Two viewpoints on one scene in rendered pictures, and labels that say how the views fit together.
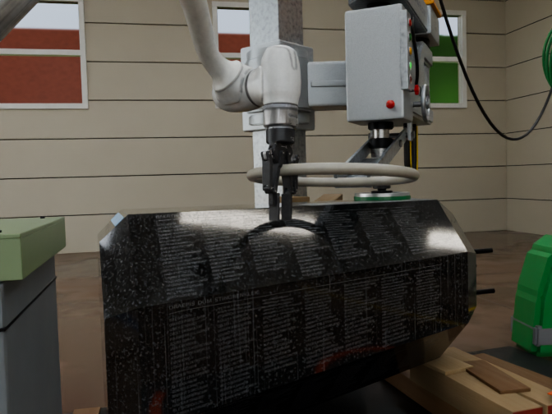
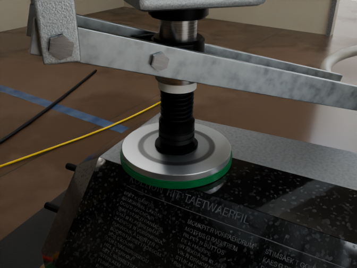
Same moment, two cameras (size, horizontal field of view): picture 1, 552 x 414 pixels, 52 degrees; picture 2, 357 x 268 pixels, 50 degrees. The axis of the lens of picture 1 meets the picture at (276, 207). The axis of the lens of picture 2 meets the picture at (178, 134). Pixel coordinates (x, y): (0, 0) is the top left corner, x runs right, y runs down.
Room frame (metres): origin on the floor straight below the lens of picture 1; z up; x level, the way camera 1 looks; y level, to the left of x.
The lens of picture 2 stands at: (2.70, 0.05, 1.22)
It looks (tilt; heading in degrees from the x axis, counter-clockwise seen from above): 28 degrees down; 225
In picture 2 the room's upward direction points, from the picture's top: 1 degrees clockwise
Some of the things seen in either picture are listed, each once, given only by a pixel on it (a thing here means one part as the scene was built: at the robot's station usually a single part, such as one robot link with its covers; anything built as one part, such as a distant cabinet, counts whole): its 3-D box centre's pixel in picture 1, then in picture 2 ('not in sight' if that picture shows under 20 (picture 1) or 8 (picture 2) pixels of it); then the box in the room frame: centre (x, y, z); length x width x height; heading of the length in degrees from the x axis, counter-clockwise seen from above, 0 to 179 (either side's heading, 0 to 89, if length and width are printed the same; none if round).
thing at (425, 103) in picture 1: (416, 103); not in sight; (2.30, -0.57, 1.20); 0.15 x 0.10 x 0.15; 157
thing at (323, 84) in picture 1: (318, 86); not in sight; (2.86, -0.23, 1.36); 0.74 x 0.34 x 0.25; 88
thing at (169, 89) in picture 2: not in sight; (177, 77); (2.24, -0.42, 0.99); 0.07 x 0.07 x 0.04
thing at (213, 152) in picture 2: (382, 194); (176, 147); (2.24, -0.42, 0.84); 0.21 x 0.21 x 0.01
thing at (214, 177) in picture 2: (382, 195); (176, 149); (2.24, -0.42, 0.84); 0.22 x 0.22 x 0.04
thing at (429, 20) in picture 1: (396, 16); not in sight; (2.56, -0.56, 1.61); 0.96 x 0.25 x 0.17; 157
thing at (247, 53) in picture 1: (278, 89); not in sight; (2.86, -0.03, 1.36); 0.35 x 0.35 x 0.41
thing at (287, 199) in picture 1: (287, 207); not in sight; (1.48, -0.03, 0.84); 0.03 x 0.01 x 0.07; 52
